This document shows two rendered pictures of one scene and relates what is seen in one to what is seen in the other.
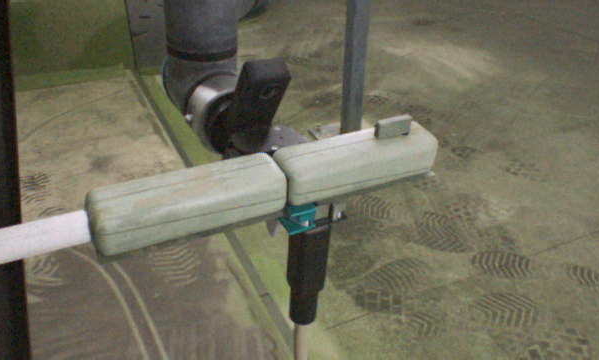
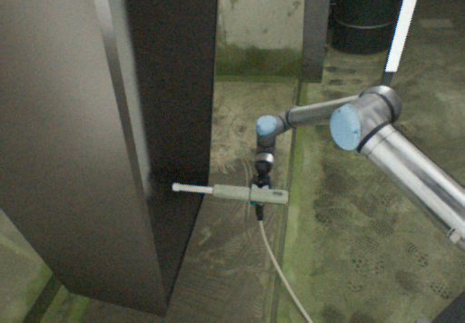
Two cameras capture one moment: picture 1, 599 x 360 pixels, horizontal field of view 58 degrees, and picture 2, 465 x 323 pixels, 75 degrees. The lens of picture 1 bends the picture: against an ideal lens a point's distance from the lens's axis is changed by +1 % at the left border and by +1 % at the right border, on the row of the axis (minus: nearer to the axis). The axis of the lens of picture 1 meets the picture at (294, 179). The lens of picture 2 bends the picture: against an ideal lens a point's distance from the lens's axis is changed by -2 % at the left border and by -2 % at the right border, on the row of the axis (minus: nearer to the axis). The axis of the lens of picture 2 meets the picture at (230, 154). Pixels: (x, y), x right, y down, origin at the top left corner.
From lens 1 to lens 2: 0.93 m
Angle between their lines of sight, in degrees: 36
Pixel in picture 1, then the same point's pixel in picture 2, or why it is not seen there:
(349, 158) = (262, 196)
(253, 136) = (259, 176)
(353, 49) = not seen: hidden behind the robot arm
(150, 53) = (308, 73)
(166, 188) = (225, 190)
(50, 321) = (227, 181)
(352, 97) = not seen: hidden behind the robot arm
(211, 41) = (264, 143)
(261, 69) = (259, 166)
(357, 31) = not seen: hidden behind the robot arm
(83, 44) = (281, 67)
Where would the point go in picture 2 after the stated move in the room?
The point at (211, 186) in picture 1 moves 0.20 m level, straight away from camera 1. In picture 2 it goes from (232, 192) to (252, 159)
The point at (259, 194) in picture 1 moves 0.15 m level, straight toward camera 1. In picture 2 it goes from (242, 197) to (221, 225)
